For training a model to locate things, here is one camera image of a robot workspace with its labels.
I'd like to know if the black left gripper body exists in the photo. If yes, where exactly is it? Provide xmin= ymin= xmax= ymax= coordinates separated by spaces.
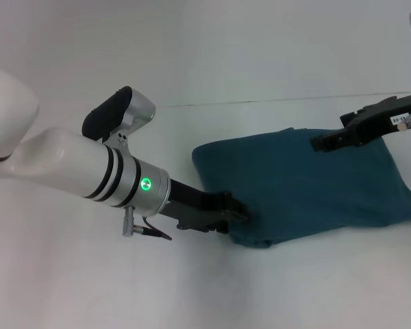
xmin=159 ymin=178 xmax=234 ymax=236

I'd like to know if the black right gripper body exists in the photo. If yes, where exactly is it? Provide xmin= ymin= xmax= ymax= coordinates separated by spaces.
xmin=340 ymin=90 xmax=411 ymax=147

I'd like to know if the blue shirt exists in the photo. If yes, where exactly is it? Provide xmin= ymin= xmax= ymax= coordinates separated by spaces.
xmin=191 ymin=127 xmax=411 ymax=249

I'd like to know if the brown left gripper cable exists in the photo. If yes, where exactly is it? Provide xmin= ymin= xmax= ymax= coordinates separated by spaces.
xmin=122 ymin=205 xmax=173 ymax=241

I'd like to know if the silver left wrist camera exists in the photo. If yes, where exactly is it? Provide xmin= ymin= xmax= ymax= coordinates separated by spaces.
xmin=81 ymin=86 xmax=157 ymax=145

